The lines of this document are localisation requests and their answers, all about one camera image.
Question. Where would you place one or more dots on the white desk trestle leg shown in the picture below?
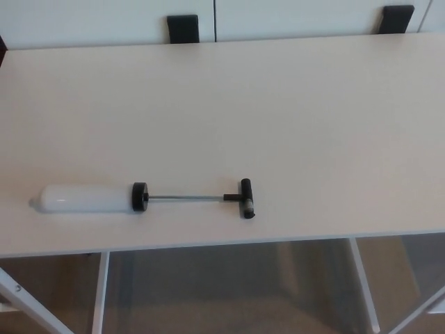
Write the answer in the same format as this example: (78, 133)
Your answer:
(365, 285)
(101, 295)

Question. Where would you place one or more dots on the dark red object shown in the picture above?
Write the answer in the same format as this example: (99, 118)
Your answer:
(2, 43)

